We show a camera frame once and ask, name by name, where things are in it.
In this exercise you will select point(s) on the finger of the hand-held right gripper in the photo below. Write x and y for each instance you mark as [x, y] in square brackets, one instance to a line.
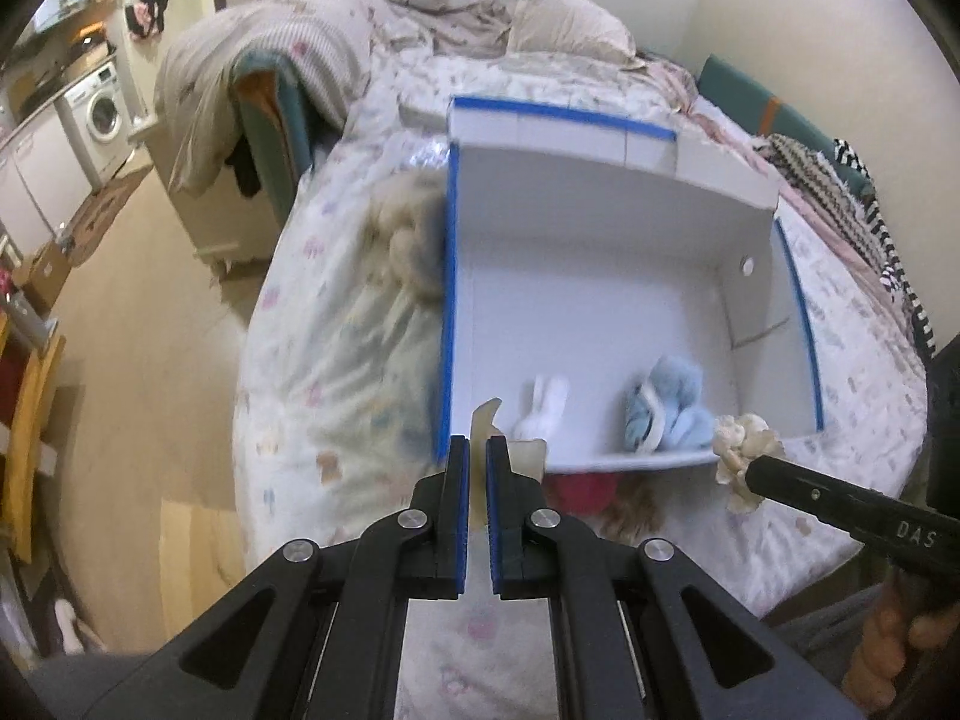
[806, 491]

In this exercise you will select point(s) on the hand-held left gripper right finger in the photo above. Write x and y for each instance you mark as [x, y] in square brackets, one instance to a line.
[493, 517]

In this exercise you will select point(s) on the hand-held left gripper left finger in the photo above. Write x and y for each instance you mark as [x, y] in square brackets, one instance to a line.
[460, 517]

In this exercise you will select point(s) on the cream plush toy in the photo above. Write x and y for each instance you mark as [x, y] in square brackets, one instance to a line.
[739, 446]

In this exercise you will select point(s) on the white box with blue tape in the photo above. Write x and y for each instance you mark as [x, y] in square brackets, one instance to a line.
[600, 285]

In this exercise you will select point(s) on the person's right hand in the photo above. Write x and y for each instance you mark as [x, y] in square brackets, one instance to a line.
[881, 652]

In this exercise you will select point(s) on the red sock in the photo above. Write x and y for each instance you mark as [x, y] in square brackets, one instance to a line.
[585, 491]

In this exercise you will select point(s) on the white rabbit plush toy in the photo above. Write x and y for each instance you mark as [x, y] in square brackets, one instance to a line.
[541, 409]

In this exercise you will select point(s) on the person's grey pants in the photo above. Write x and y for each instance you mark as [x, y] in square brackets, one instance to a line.
[814, 626]

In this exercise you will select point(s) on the brown plush toy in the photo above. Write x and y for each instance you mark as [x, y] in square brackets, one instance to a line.
[637, 514]

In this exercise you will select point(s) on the light blue plush toy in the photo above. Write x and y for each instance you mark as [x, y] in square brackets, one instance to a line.
[667, 409]

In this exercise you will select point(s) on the bed with printed sheet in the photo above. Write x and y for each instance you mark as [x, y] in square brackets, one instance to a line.
[345, 360]

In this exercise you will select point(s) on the black and white striped cloth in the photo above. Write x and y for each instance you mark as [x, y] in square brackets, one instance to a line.
[892, 240]

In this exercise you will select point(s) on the beige and grey plush toy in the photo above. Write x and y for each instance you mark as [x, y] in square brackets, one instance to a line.
[409, 240]

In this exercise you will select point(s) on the knitted patterned blanket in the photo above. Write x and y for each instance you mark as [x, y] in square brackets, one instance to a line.
[814, 172]

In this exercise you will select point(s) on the teal cushion with orange strip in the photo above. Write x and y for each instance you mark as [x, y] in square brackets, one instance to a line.
[757, 101]

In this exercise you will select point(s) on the white slipper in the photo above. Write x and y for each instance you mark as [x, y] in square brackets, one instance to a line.
[69, 622]

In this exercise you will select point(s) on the yellow wooden chair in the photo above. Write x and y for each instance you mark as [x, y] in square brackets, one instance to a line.
[30, 427]

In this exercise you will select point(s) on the brown floor mat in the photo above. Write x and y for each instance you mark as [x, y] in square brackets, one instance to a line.
[105, 214]

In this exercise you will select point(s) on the brown cardboard box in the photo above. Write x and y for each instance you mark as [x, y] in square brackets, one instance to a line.
[45, 270]

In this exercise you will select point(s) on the beige floral duvet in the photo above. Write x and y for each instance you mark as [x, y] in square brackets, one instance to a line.
[315, 45]

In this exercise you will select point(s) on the beige pillow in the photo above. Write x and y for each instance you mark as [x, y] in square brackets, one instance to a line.
[570, 24]

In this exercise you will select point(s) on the white washing machine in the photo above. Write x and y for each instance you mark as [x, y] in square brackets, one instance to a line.
[101, 111]

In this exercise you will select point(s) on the white kitchen cabinet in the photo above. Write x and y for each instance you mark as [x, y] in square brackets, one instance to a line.
[34, 172]

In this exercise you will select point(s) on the hanging pink and black clothes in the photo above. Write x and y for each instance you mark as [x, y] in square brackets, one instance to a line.
[148, 7]

